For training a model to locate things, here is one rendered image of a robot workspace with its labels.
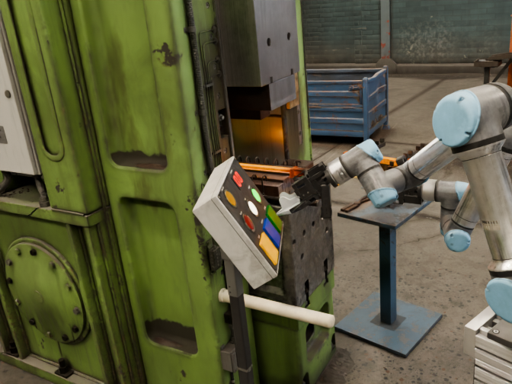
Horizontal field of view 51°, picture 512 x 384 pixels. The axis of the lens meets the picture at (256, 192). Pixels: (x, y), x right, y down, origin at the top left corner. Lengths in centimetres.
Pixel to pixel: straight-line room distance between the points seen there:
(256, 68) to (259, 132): 59
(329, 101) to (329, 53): 469
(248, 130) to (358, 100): 334
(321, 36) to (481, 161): 929
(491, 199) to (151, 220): 127
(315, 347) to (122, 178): 115
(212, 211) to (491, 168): 67
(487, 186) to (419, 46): 851
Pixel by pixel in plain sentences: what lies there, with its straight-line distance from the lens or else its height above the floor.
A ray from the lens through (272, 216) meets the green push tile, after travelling 166.
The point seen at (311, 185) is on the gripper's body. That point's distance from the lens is 160.
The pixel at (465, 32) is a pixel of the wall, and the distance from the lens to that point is 951.
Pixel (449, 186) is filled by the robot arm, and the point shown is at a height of 101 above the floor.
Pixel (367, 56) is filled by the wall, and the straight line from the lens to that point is 1010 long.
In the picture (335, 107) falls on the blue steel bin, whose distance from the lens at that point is 577.
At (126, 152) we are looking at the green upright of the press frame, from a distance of 205.
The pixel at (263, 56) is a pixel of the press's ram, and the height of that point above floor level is 146.
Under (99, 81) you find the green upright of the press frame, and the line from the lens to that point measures 201.
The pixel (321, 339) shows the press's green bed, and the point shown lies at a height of 16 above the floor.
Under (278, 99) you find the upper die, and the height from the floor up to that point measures 130.
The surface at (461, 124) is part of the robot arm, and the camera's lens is 125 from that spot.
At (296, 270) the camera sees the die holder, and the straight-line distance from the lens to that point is 212.
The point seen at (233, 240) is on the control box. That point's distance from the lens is 142.
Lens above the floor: 169
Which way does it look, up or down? 21 degrees down
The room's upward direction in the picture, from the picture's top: 6 degrees counter-clockwise
